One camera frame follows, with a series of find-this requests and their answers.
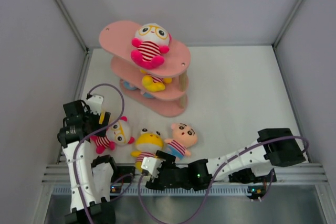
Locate white plush, yellow glasses, table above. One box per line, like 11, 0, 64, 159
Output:
90, 116, 135, 154

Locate pink three-tier shelf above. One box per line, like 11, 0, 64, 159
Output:
99, 20, 191, 118

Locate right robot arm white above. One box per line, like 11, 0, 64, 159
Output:
141, 128, 309, 191

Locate blue-shorts plush on bottom shelf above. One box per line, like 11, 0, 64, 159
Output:
122, 81, 138, 90

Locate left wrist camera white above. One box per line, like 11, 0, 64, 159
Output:
86, 94, 104, 115

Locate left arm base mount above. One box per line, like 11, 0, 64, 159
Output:
110, 166, 135, 201

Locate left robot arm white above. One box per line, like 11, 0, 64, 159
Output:
57, 95, 119, 223

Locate peach-faced plush, blue shorts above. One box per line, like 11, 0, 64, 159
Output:
164, 123, 198, 161

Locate perforated cable tray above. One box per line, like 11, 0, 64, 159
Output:
52, 185, 253, 196

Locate blue-shorts plush on shelf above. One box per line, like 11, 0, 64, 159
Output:
140, 90, 154, 99
122, 81, 138, 90

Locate aluminium frame rail front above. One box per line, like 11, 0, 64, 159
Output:
41, 163, 328, 185

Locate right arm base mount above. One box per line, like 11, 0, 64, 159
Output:
228, 168, 277, 202

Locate white plush on top shelf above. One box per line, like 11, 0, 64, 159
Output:
131, 23, 172, 70

